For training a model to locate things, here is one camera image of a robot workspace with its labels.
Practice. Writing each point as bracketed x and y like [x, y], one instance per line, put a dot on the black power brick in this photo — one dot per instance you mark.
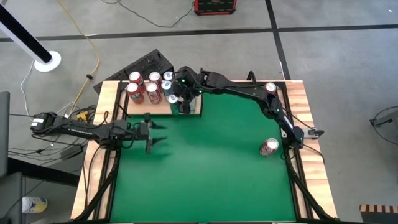
[71, 152]

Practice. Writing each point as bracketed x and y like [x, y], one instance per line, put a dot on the red Coca-Cola can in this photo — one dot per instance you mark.
[152, 88]
[270, 145]
[154, 77]

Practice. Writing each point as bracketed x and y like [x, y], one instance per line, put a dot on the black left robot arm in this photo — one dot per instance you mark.
[74, 129]

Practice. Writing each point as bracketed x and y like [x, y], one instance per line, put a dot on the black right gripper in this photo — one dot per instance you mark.
[186, 84]

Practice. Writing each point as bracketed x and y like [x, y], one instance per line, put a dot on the grey metal stand leg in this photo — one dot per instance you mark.
[388, 119]

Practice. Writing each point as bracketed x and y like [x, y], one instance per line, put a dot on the yellow power plug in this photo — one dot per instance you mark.
[82, 115]

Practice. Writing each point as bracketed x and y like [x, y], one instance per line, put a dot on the red black crate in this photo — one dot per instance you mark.
[214, 6]

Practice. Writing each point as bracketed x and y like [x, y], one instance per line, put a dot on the red Fanta soda can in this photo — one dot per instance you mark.
[270, 87]
[135, 76]
[132, 88]

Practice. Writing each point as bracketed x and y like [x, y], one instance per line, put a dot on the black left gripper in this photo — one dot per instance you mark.
[133, 132]

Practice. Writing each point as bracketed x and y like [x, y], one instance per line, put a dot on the black aluminium table frame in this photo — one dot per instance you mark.
[298, 186]

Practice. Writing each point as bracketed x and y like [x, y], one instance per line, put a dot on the wooden tray board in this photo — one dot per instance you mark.
[136, 109]

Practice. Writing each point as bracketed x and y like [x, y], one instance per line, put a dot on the black white pole stand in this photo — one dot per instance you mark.
[47, 65]

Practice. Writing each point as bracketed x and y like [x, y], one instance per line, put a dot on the grey cabinet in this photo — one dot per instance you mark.
[3, 133]

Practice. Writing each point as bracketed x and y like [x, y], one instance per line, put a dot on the white yellow canister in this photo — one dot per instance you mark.
[34, 205]

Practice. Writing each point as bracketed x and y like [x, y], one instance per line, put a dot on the black desk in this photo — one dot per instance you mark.
[46, 174]

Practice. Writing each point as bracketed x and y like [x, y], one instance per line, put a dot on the green table mat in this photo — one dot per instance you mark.
[205, 180]

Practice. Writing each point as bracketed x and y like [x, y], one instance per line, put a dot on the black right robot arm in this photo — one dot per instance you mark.
[248, 91]

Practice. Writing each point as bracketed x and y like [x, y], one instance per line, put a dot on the black perforated box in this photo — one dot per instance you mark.
[146, 63]

